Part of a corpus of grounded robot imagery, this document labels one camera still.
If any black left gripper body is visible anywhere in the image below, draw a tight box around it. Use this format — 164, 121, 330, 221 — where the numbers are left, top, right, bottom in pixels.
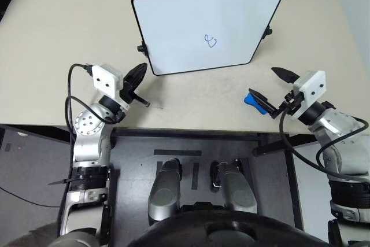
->
119, 78, 138, 104

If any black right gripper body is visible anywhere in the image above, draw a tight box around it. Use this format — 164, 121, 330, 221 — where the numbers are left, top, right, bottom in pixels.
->
277, 91, 304, 116

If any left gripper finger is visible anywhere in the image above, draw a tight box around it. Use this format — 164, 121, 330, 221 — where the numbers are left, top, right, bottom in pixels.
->
123, 62, 149, 86
130, 90, 151, 108

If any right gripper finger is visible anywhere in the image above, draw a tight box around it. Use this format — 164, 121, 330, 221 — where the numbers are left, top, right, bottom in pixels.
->
247, 87, 280, 119
271, 67, 301, 85

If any blue whiteboard eraser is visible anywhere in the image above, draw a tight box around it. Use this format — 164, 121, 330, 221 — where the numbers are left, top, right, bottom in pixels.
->
243, 93, 268, 115

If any black table support bar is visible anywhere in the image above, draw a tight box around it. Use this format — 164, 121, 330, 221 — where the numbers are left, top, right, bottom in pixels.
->
252, 132, 317, 156

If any long black tape strip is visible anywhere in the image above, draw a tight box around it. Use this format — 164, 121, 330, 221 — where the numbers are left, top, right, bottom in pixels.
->
153, 149, 202, 157

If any dark grey floor platform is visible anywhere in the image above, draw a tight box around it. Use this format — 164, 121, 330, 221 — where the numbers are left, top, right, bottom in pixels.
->
109, 127, 305, 232

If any black-framed white whiteboard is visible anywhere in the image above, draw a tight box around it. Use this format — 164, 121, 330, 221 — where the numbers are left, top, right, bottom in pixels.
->
131, 0, 286, 76

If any silver right robot leg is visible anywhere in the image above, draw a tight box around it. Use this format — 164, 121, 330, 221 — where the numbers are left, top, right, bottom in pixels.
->
210, 158, 258, 216

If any silver robot leg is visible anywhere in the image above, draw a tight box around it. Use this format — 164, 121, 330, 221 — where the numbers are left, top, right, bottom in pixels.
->
147, 158, 183, 226
210, 158, 258, 216

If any silver left robot leg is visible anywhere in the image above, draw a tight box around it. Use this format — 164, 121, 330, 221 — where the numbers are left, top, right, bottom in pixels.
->
147, 158, 183, 226

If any short black tape strip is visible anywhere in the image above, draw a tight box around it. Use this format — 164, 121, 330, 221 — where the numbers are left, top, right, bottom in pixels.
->
191, 162, 201, 190

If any black zip tie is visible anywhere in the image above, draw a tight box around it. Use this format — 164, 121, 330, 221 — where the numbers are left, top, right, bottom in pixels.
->
47, 176, 76, 186

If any black rounded robot waist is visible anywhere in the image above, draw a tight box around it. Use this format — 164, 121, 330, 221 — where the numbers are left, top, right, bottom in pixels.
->
126, 211, 330, 247

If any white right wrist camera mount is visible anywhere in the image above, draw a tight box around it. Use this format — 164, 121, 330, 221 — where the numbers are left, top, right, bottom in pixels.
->
291, 70, 327, 120

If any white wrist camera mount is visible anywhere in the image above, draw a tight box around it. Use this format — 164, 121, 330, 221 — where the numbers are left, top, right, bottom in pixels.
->
291, 70, 327, 120
91, 64, 130, 109

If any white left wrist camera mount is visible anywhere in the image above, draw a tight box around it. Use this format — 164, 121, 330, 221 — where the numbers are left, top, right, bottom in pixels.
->
91, 64, 130, 109

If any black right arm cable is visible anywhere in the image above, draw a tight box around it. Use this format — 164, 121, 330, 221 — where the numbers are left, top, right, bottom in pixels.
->
278, 106, 370, 179

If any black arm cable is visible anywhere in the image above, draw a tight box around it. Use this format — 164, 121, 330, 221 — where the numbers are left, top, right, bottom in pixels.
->
64, 62, 117, 155
278, 106, 370, 179

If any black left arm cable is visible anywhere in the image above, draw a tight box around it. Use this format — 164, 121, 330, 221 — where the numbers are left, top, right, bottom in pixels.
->
64, 62, 117, 155

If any thin black floor cable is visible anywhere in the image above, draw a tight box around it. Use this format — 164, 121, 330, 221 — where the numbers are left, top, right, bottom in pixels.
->
0, 185, 60, 208

